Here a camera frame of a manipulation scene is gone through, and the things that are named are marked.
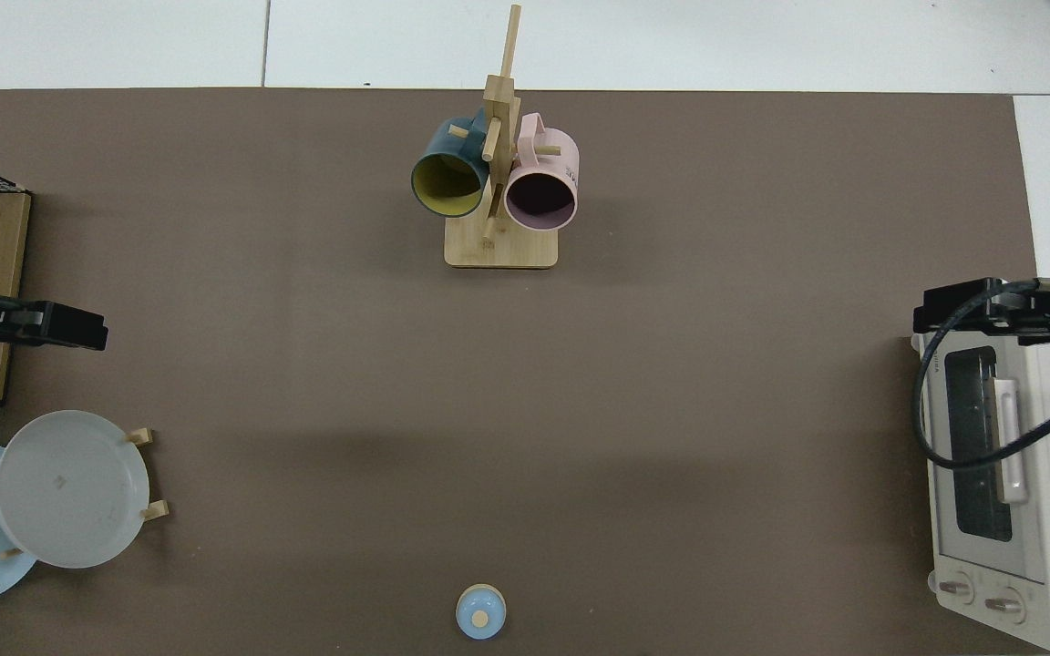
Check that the grey plate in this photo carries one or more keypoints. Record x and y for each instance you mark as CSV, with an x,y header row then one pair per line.
x,y
69,492

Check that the wooden plate rack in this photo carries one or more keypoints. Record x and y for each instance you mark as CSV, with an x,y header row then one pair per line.
x,y
156,510

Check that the brown table cloth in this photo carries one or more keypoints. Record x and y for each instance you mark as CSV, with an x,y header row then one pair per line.
x,y
397,437

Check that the pink cup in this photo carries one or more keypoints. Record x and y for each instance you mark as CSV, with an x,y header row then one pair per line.
x,y
548,164

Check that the dark teal cup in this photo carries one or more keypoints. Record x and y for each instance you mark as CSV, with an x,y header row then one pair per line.
x,y
447,146

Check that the wooden cup stand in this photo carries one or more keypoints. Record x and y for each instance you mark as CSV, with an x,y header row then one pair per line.
x,y
507,251

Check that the small blue round bell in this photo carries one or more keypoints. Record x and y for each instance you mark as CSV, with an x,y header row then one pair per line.
x,y
480,612

